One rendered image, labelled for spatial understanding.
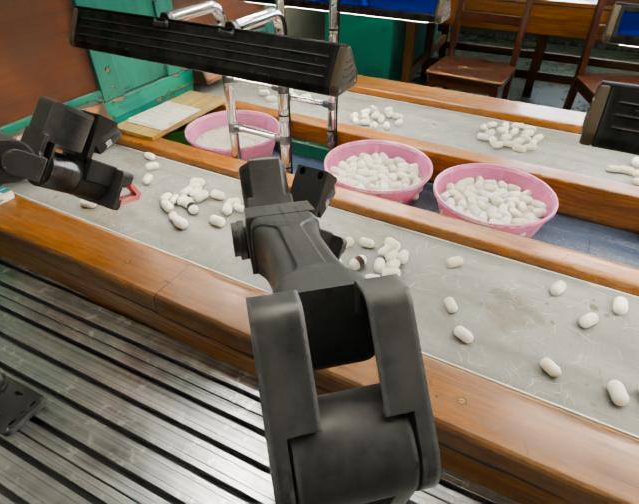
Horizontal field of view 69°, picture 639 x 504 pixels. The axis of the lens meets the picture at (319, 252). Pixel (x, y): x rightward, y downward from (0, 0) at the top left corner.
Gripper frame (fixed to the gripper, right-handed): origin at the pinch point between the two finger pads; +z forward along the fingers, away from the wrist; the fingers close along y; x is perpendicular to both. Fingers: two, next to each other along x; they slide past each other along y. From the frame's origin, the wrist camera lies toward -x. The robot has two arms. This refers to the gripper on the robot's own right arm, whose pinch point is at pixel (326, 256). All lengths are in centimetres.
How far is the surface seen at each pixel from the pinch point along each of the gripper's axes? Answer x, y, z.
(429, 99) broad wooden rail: -55, 13, 80
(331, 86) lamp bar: -25.5, 7.7, -0.6
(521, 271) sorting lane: -7.8, -27.6, 27.6
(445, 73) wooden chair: -112, 39, 195
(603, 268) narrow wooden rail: -13, -40, 30
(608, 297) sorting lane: -8, -42, 28
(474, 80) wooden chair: -110, 22, 194
